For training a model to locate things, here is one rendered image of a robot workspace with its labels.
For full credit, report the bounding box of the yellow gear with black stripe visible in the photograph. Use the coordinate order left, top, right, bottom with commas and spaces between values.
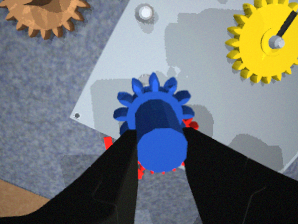
225, 0, 298, 84

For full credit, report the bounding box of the brown gear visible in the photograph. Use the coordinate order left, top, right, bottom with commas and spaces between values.
0, 0, 90, 40

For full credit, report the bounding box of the blue gear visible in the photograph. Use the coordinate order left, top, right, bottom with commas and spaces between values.
114, 73, 194, 172

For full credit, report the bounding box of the red gear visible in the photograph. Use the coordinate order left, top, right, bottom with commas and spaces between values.
140, 117, 198, 172

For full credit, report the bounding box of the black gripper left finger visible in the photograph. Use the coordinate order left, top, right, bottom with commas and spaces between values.
0, 129, 138, 224

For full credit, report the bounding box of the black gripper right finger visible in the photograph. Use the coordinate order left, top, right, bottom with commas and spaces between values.
182, 127, 298, 224

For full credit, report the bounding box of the grey flat board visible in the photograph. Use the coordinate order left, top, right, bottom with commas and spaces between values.
71, 0, 298, 173

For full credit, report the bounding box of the red curved arrow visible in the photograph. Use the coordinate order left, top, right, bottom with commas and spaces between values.
104, 136, 142, 179

